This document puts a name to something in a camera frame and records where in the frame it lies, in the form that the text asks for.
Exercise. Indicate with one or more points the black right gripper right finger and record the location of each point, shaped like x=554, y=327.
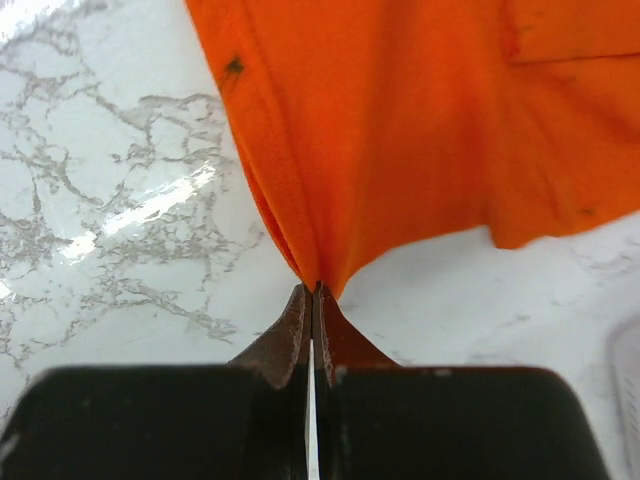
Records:
x=379, y=420

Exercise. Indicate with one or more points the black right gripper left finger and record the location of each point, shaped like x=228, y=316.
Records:
x=245, y=419

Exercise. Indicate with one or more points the orange t shirt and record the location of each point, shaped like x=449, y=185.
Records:
x=363, y=126

